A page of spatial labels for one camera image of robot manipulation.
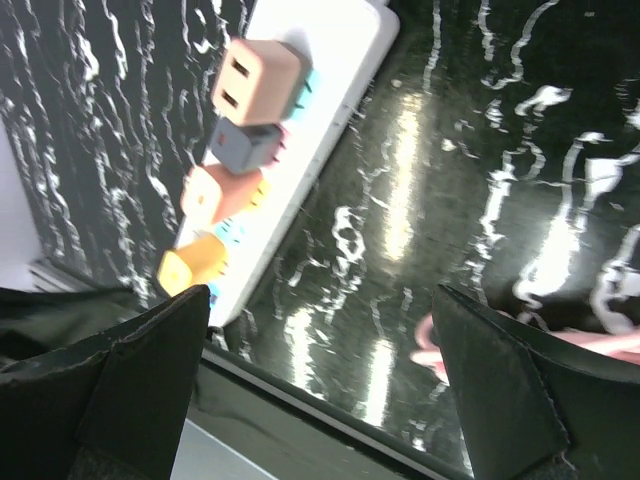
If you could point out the pink plug on strip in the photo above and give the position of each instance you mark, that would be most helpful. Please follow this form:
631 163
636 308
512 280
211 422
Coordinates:
258 81

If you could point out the dark navy plug on strip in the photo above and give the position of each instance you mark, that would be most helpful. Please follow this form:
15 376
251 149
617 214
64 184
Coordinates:
242 149

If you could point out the white power strip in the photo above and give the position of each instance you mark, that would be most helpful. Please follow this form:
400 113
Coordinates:
345 42

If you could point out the yellow plug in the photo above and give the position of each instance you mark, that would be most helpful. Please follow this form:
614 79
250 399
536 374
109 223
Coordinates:
199 262

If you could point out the orange plug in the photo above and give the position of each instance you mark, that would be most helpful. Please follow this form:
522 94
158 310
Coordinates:
213 194

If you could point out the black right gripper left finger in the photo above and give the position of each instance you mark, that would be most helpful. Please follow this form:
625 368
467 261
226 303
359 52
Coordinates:
86 396

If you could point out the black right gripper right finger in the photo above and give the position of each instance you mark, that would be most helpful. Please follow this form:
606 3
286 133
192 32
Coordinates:
531 405

